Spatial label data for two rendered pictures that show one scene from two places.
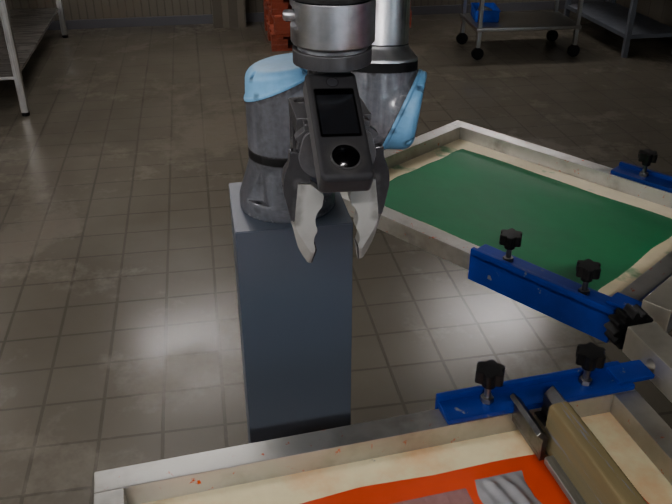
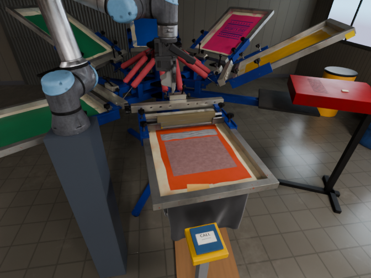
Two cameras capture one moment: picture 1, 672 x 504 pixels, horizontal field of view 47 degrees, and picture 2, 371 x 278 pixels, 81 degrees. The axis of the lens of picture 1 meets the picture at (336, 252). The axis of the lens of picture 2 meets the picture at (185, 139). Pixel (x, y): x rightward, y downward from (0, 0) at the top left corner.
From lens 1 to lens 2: 108 cm
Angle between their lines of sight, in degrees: 74
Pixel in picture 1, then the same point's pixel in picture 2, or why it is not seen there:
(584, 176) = (39, 103)
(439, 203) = (27, 131)
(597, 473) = (176, 116)
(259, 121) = (69, 97)
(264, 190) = (78, 122)
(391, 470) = (156, 151)
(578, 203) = not seen: hidden behind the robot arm
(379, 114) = (93, 78)
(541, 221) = not seen: hidden behind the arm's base
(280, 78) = (71, 78)
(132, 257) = not seen: outside the picture
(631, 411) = (150, 116)
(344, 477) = (157, 159)
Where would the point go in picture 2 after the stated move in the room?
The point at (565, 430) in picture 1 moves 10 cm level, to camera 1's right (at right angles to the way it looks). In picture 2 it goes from (164, 117) to (165, 110)
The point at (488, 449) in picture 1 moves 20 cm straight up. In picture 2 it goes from (153, 137) to (150, 108)
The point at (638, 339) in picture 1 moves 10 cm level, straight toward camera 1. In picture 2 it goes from (135, 106) to (147, 110)
